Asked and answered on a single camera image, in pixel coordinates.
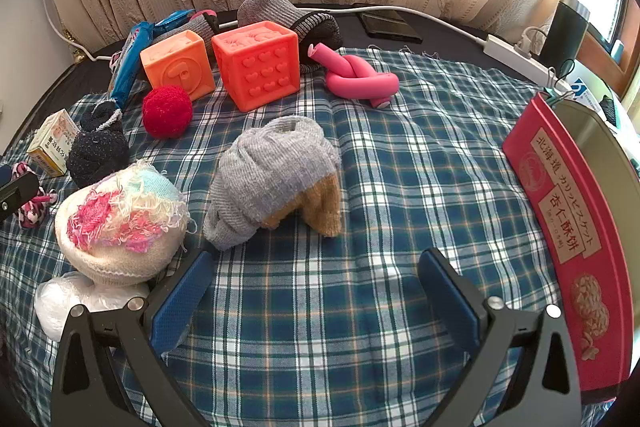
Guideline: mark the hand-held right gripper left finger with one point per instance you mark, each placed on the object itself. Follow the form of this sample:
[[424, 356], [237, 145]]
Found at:
[[182, 297]]

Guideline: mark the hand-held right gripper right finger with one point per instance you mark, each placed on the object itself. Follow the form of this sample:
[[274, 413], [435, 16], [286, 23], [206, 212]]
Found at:
[[450, 297]]

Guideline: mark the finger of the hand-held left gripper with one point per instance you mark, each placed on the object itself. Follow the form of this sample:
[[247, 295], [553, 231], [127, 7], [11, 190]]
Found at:
[[17, 194]]

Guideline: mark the pink patterned scrunchie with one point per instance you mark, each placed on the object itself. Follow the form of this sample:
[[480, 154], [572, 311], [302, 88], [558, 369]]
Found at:
[[30, 213], [115, 63]]

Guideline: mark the small yellow carton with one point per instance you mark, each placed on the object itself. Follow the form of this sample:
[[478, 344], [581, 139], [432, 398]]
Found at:
[[52, 142]]

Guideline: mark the navy fuzzy sock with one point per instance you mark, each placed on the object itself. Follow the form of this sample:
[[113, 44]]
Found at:
[[95, 152]]

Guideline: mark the red tin container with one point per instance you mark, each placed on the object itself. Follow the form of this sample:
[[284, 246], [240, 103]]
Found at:
[[560, 207]]

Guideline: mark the grey and brown sock bundle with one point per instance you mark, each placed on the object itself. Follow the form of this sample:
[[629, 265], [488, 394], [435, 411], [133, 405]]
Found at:
[[270, 177]]

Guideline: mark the red pom-pom ball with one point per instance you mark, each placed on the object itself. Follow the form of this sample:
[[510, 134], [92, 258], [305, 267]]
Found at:
[[167, 112]]

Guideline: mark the small orange toy cube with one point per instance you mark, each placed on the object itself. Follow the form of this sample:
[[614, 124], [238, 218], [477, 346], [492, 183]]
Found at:
[[175, 67]]

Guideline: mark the pink foam twist roller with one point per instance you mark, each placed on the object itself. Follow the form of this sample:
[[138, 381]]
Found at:
[[360, 82]]

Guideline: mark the large red-orange toy cube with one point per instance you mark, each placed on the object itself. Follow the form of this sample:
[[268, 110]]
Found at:
[[260, 67]]

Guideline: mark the plain grey sock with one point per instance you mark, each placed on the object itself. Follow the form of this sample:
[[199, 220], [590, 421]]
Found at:
[[199, 29]]

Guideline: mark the grey sock roll dark cuff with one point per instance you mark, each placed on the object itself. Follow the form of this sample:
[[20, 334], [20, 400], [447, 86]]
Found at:
[[270, 9]]

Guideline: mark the white plastic bag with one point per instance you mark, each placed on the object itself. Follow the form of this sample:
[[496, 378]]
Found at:
[[65, 302]]

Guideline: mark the blue plaid cloth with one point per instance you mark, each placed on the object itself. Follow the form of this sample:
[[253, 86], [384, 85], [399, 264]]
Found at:
[[400, 182]]

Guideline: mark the teal binder clip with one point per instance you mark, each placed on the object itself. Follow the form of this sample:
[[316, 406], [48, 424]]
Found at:
[[552, 97]]

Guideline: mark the black ridged object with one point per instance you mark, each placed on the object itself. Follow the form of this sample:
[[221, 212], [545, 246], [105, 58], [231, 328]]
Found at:
[[608, 108]]

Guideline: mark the white box blue logo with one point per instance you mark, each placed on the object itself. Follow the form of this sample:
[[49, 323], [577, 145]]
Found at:
[[585, 89]]

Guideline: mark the white power strip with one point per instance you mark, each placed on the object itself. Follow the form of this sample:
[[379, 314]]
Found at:
[[520, 57]]

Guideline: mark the pink round disc toy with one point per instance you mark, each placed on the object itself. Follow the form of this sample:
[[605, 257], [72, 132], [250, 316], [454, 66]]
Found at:
[[205, 13]]

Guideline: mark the black phone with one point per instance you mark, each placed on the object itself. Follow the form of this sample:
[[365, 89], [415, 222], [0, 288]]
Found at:
[[390, 26]]

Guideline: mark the black steel tumbler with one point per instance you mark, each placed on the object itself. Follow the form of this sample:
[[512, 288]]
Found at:
[[565, 32]]

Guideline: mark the small grey cup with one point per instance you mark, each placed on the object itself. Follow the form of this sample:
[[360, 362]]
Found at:
[[618, 51]]

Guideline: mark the wooden window frame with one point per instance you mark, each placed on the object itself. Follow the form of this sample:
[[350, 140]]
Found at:
[[605, 47]]

